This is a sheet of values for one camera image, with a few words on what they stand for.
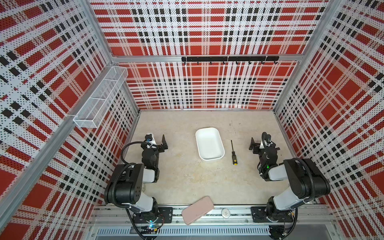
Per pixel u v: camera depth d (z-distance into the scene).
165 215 0.73
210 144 0.98
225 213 0.73
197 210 0.74
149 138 0.75
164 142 0.88
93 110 0.91
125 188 0.45
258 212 0.75
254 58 0.88
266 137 0.75
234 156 0.94
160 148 0.80
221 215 0.74
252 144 0.84
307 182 0.45
